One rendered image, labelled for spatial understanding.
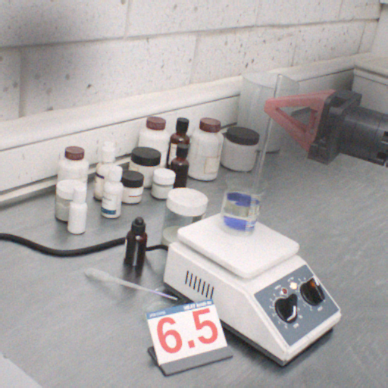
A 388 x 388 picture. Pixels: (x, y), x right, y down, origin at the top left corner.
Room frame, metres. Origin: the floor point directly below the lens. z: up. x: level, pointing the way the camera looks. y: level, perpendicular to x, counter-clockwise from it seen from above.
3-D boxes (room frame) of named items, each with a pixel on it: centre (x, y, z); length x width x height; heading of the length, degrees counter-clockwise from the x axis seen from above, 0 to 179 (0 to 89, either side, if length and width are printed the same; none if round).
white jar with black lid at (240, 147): (1.15, -0.08, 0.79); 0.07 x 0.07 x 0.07
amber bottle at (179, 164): (0.99, 0.03, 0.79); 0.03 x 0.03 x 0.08
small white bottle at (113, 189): (0.85, 0.12, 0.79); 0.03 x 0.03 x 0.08
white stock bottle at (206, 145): (1.07, -0.01, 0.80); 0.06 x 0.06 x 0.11
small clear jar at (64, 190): (0.82, 0.18, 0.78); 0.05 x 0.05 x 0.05
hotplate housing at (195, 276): (0.67, -0.09, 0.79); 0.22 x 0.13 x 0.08; 52
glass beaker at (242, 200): (0.71, -0.06, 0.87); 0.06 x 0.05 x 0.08; 131
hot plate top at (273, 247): (0.69, -0.07, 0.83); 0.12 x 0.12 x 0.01; 52
